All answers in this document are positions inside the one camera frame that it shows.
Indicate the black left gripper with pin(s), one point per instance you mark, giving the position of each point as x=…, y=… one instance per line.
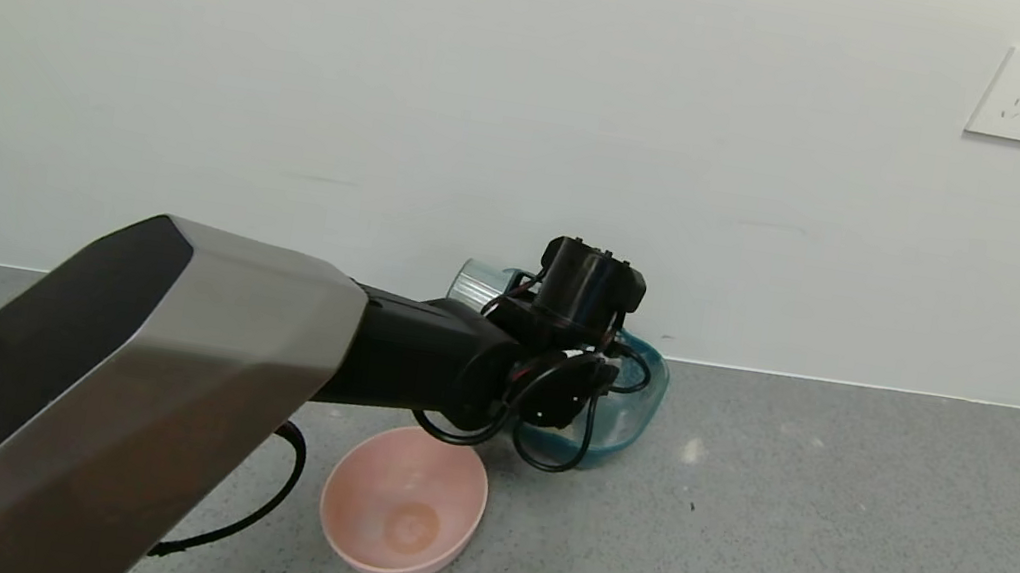
x=586, y=288

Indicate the translucent ribbed plastic cup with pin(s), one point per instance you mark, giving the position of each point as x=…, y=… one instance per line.
x=475, y=286

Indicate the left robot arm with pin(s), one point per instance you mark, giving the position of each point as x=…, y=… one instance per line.
x=186, y=359

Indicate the pink round bowl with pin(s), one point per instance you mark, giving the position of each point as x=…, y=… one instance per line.
x=402, y=503

